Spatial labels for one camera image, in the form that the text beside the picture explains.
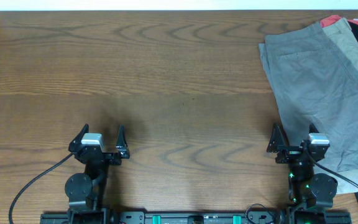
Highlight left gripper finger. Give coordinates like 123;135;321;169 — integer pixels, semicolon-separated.
116;125;130;159
68;124;89;152

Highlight grey shorts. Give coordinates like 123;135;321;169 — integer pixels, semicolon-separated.
259;23;358;172

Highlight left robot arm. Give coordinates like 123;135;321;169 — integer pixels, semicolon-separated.
65;124;130;223

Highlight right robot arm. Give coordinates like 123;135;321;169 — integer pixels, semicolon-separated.
267;123;337;223

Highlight beige khaki shorts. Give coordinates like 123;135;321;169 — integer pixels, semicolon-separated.
321;17;358;195

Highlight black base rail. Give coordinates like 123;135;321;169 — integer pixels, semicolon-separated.
39;210;352;224

